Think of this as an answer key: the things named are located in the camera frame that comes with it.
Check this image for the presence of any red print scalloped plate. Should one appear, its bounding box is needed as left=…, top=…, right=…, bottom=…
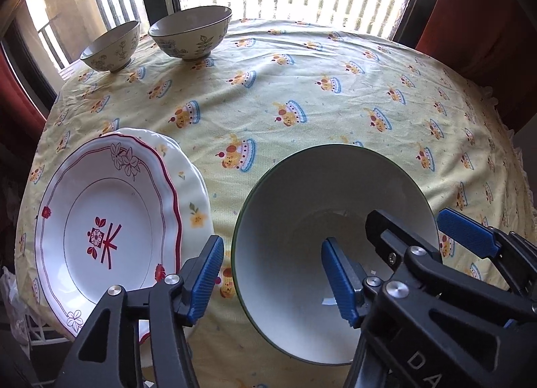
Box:
left=34, top=133, right=182, bottom=337

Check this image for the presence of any red curtain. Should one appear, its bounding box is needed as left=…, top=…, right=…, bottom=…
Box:
left=0, top=48, right=51, bottom=171
left=413, top=0, right=537, bottom=137

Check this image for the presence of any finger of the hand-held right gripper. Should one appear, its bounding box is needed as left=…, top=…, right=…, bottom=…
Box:
left=365, top=209, right=537, bottom=369
left=437, top=207, right=537, bottom=302

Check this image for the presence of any yellow flower scalloped plate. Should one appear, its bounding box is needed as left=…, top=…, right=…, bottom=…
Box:
left=101, top=127, right=213, bottom=246

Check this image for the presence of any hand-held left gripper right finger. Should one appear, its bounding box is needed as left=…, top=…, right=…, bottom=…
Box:
left=321, top=237, right=380, bottom=388

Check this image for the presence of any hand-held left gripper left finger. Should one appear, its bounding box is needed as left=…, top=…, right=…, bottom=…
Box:
left=59, top=235, right=225, bottom=388

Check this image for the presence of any yellow printed tablecloth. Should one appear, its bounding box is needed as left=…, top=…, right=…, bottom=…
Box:
left=17, top=16, right=537, bottom=388

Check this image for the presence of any white wire rack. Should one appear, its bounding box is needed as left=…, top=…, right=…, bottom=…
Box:
left=17, top=312, right=72, bottom=347

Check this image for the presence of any floral ceramic bowl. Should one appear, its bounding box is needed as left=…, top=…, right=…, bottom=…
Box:
left=80, top=20, right=141, bottom=74
left=148, top=5, right=233, bottom=62
left=231, top=144, right=442, bottom=368

